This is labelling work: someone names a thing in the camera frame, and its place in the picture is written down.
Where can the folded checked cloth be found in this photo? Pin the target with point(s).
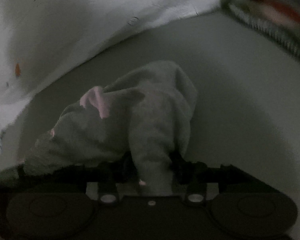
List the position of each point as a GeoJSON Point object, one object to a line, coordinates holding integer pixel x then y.
{"type": "Point", "coordinates": [277, 33]}

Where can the folded white red cloth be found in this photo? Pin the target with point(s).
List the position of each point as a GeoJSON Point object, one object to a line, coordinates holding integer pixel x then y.
{"type": "Point", "coordinates": [277, 7]}

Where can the carrot print pale sheet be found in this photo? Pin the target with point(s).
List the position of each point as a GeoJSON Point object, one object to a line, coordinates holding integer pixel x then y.
{"type": "Point", "coordinates": [65, 30]}

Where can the grey towel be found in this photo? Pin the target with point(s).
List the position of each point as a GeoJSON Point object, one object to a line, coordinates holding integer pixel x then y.
{"type": "Point", "coordinates": [145, 110]}

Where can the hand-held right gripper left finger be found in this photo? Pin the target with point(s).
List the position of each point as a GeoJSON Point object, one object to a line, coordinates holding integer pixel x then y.
{"type": "Point", "coordinates": [128, 168]}

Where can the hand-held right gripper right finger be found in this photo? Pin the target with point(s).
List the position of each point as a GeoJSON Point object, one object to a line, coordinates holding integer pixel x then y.
{"type": "Point", "coordinates": [176, 165]}

